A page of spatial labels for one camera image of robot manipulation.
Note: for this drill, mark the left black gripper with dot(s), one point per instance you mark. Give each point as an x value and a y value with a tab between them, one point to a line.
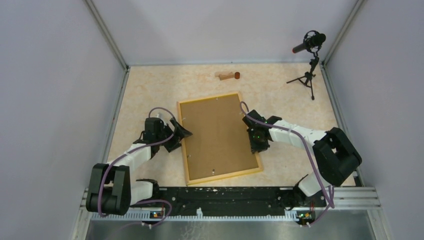
181	133

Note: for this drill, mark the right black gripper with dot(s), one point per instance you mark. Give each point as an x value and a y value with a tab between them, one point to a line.
255	147

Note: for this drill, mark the brown cardboard backing board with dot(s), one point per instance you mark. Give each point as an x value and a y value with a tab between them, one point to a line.
215	136

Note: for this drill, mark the yellow wooden picture frame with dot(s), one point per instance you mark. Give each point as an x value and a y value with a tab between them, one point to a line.
185	159

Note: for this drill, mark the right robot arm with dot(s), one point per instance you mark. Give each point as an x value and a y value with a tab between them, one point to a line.
332	156

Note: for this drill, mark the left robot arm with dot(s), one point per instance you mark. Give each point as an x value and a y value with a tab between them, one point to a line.
110	190

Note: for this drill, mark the black tripod microphone stand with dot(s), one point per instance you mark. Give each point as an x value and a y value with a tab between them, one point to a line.
306	79

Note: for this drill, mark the light wooden block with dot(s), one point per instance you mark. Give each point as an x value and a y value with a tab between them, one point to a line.
218	73

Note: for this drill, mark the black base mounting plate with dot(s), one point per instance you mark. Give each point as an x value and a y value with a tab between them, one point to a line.
232	201

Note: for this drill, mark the black microphone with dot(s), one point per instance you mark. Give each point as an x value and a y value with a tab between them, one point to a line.
312	42

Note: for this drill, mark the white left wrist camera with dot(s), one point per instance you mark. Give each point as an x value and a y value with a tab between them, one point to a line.
160	116

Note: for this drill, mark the small wooden bracket piece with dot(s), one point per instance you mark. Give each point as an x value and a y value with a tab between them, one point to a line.
226	76

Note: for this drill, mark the white toothed cable duct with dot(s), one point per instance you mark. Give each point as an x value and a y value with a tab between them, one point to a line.
148	216

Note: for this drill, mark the aluminium rail front frame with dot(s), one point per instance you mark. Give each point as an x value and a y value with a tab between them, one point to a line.
347	199

